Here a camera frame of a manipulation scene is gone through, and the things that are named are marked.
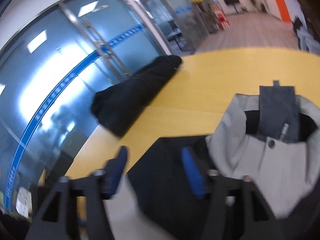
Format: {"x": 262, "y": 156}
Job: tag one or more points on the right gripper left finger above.
{"x": 58, "y": 218}

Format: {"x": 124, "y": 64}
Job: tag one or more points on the red display stand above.
{"x": 221, "y": 17}

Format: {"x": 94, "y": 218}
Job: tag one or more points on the wall television screen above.
{"x": 232, "y": 3}

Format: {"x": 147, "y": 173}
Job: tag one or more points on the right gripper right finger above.
{"x": 237, "y": 209}

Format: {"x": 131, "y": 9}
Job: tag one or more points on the grey and black jacket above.
{"x": 272, "y": 137}

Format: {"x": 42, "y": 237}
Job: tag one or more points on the black folded garment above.
{"x": 119, "y": 106}

